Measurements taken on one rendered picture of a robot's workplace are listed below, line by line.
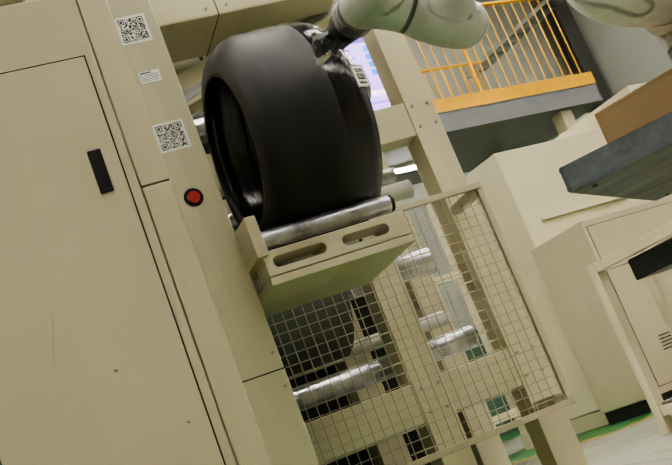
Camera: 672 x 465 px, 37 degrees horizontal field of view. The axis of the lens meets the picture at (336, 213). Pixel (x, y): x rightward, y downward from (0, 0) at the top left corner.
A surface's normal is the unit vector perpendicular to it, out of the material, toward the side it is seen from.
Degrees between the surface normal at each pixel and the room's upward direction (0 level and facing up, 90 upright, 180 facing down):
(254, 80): 79
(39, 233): 90
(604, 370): 90
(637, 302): 90
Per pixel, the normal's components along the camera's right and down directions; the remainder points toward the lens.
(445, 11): 0.14, 0.32
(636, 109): -0.51, -0.01
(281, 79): 0.19, -0.48
